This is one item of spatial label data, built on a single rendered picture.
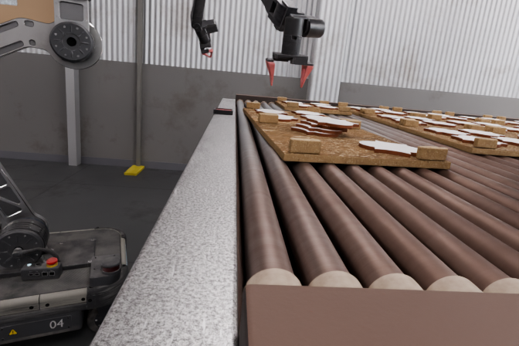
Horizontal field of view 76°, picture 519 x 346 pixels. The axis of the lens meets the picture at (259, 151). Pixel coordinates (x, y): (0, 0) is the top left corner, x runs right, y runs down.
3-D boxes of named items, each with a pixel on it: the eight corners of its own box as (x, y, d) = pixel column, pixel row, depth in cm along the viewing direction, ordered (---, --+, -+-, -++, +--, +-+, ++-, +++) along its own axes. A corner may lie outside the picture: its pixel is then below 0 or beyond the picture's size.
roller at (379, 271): (387, 380, 23) (400, 318, 22) (251, 107, 212) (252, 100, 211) (454, 381, 23) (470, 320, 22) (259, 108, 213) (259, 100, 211)
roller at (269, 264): (241, 378, 22) (247, 314, 21) (235, 106, 211) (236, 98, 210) (313, 379, 22) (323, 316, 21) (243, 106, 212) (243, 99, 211)
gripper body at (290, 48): (307, 62, 101) (311, 37, 98) (275, 60, 99) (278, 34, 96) (303, 60, 106) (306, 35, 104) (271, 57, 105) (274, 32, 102)
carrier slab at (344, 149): (283, 161, 62) (283, 153, 61) (253, 127, 101) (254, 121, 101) (449, 169, 68) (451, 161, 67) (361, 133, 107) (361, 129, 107)
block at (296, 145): (290, 153, 62) (291, 138, 61) (287, 150, 63) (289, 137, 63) (320, 154, 63) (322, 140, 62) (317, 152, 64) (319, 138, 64)
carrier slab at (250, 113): (254, 126, 103) (254, 120, 102) (242, 111, 142) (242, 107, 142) (360, 133, 108) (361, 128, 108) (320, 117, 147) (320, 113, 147)
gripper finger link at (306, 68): (310, 89, 104) (315, 59, 100) (288, 88, 103) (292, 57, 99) (304, 85, 110) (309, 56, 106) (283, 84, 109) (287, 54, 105)
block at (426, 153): (419, 161, 66) (422, 147, 65) (414, 158, 68) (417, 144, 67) (446, 161, 67) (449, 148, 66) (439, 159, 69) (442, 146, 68)
